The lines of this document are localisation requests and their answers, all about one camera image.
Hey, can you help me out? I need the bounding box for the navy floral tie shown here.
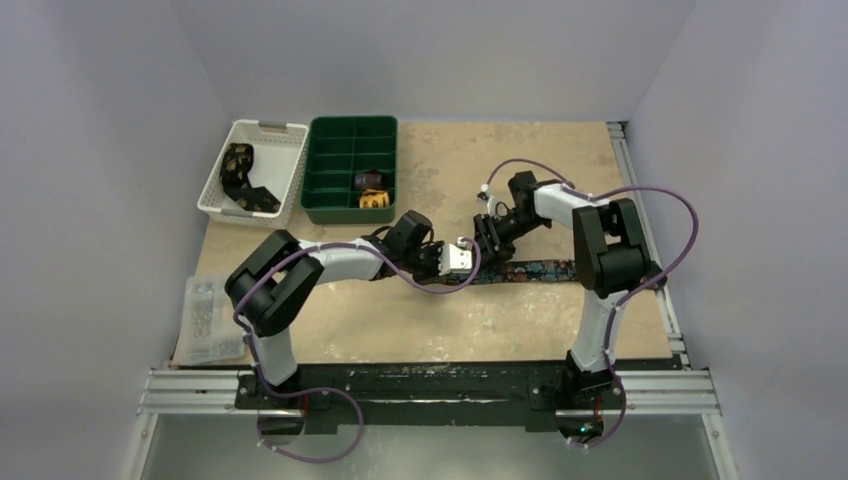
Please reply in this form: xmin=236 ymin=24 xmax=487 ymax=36
xmin=472 ymin=259 xmax=578 ymax=285

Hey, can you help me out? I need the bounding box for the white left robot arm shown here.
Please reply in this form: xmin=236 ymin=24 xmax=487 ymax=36
xmin=224 ymin=211 xmax=474 ymax=409

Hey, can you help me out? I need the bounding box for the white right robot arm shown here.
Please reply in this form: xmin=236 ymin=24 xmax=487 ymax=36
xmin=473 ymin=171 xmax=652 ymax=407

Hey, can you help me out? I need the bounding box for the rolled yellow tie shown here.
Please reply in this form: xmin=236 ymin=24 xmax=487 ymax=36
xmin=358 ymin=189 xmax=391 ymax=209

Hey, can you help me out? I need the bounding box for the rolled dark red tie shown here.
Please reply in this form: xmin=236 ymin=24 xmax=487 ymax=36
xmin=352 ymin=170 xmax=385 ymax=191

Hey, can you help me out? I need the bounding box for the green compartment tray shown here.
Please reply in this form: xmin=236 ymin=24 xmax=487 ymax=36
xmin=300 ymin=115 xmax=399 ymax=225

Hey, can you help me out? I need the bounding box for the white plastic basket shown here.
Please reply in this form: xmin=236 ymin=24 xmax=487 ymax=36
xmin=196 ymin=119 xmax=310 ymax=229

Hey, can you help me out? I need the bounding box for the black gold patterned tie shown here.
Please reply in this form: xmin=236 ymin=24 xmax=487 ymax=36
xmin=218 ymin=143 xmax=281 ymax=213

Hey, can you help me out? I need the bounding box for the clear plastic storage box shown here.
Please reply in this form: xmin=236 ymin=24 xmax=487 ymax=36
xmin=173 ymin=274 xmax=245 ymax=366

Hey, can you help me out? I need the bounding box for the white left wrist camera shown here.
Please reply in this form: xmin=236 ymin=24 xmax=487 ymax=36
xmin=439 ymin=242 xmax=474 ymax=276

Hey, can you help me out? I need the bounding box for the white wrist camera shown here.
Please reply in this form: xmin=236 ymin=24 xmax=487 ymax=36
xmin=439 ymin=242 xmax=474 ymax=276
xmin=477 ymin=184 xmax=508 ymax=218

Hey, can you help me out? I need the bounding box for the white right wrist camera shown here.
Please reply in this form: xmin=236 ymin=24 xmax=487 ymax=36
xmin=477 ymin=184 xmax=508 ymax=218

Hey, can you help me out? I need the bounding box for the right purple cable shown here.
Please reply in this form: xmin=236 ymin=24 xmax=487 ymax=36
xmin=483 ymin=157 xmax=700 ymax=450

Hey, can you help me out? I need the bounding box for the purple cable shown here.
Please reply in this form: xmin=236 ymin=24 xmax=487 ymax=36
xmin=483 ymin=157 xmax=700 ymax=450
xmin=231 ymin=237 xmax=484 ymax=464

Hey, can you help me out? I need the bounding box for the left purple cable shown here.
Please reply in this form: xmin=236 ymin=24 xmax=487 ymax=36
xmin=231 ymin=237 xmax=484 ymax=464

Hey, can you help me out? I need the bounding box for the aluminium frame rail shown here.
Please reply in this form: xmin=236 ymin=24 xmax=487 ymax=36
xmin=140 ymin=122 xmax=718 ymax=426

